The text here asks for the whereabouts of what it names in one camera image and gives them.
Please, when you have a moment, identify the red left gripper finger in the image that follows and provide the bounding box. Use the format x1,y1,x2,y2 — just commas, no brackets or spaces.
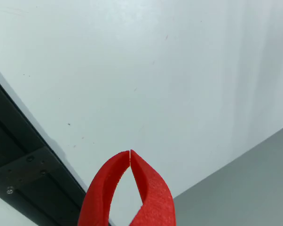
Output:
129,149,177,226
77,150,131,226

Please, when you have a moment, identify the black bracket plate with screws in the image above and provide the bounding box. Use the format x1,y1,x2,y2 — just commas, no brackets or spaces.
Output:
0,145,62,197

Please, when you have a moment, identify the black aluminium frame rail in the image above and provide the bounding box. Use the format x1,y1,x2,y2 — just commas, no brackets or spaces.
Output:
0,73,111,226

